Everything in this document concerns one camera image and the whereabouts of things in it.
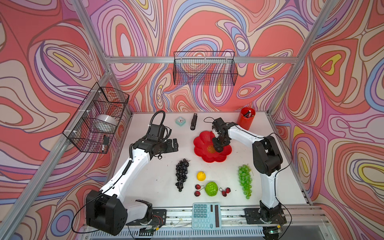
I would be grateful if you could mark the mint green small clock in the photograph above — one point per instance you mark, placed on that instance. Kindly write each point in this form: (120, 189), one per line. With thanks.
(180, 121)

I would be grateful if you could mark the red flower-shaped fruit bowl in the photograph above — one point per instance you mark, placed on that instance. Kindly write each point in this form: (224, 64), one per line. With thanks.
(204, 148)

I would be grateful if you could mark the black wire basket back wall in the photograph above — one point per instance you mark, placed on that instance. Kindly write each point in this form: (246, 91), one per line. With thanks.
(205, 68)

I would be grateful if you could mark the right red fake cherries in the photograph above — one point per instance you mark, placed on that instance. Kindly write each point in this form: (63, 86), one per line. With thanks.
(225, 191)

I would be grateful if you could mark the black wire basket left wall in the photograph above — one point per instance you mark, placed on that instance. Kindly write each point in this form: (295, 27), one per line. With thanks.
(93, 127)

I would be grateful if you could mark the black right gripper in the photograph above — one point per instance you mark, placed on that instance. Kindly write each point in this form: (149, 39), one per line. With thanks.
(216, 144)

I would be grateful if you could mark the black fake grape bunch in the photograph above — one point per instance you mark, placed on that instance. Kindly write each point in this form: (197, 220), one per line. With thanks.
(181, 173)

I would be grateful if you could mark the red cylindrical pen holder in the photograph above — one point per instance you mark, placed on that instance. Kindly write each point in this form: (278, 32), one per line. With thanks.
(246, 117)

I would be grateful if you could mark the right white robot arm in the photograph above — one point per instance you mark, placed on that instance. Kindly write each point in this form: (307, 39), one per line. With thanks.
(267, 160)

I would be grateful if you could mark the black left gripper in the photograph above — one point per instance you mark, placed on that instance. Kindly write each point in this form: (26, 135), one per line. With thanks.
(169, 147)

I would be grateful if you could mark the green fake custard apple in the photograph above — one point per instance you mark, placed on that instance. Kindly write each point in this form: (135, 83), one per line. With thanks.
(211, 189)

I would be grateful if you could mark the green fake grape bunch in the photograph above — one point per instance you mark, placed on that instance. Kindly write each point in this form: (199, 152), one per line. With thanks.
(245, 180)

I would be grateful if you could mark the red fake cherries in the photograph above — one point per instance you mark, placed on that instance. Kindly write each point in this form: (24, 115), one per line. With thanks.
(199, 189)
(225, 191)

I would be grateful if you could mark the mint green calculator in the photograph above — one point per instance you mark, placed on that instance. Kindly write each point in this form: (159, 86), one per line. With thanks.
(206, 216)

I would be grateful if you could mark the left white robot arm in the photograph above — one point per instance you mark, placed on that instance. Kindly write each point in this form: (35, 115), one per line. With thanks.
(104, 208)

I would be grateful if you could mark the black wire basket wall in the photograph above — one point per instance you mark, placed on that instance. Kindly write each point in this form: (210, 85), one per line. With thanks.
(205, 68)
(93, 127)

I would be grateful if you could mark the yellow fake lemon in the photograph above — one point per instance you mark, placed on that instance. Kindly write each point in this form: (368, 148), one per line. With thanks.
(201, 176)

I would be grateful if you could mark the black stapler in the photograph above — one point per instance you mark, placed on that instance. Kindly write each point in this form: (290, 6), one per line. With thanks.
(194, 122)

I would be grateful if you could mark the left red fake cherries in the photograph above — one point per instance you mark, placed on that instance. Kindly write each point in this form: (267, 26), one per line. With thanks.
(199, 189)

